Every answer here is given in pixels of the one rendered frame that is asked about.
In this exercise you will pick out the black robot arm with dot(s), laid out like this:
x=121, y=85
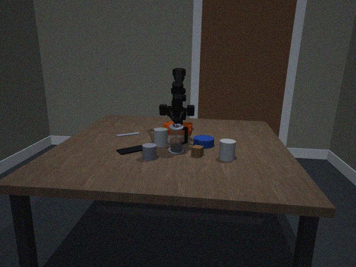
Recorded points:
x=178, y=90

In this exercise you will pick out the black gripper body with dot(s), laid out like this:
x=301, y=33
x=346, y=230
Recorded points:
x=176, y=108

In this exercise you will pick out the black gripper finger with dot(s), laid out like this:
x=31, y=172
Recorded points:
x=183, y=113
x=170, y=113

